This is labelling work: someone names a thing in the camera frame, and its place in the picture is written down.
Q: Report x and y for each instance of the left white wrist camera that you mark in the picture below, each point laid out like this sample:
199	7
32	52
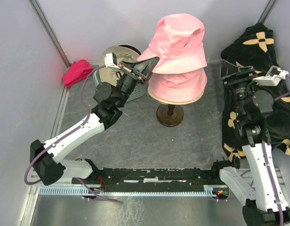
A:
111	61

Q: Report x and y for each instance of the left aluminium frame post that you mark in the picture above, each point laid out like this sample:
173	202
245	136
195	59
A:
49	31

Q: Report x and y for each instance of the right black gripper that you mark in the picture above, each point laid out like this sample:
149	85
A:
229	71

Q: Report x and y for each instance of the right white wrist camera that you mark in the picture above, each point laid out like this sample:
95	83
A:
272	77

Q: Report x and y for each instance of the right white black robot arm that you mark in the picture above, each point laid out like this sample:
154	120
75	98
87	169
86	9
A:
264	204

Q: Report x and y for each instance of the right aluminium frame post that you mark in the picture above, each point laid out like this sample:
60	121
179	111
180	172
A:
267	11

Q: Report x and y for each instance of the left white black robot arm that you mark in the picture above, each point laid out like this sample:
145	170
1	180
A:
48	158

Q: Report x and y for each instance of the dark wooden hat stand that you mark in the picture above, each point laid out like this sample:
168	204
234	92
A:
169	115

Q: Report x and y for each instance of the peach bucket hat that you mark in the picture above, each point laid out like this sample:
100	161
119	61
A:
174	100

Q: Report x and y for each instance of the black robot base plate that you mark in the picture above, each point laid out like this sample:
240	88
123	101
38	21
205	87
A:
152	180

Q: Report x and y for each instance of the aluminium frame post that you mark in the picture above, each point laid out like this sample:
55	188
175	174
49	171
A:
49	31
267	11

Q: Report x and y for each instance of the black floral blanket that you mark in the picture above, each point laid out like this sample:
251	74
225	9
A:
255	47

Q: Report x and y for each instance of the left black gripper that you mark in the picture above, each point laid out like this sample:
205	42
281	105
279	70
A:
149	65

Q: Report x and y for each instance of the grey hat in basket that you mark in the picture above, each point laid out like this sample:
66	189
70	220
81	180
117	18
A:
122	52

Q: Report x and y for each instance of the light blue cable duct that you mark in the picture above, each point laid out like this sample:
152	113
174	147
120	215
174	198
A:
208	191

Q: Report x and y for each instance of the teal plastic basket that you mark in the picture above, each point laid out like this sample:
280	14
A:
138	91

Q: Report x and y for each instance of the red cloth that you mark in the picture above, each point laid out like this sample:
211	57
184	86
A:
77	71

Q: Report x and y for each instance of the pink beige bucket hat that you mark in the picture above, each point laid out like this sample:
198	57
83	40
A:
178	42
184	85

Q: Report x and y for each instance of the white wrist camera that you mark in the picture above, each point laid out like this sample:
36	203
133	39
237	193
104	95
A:
272	77
111	61

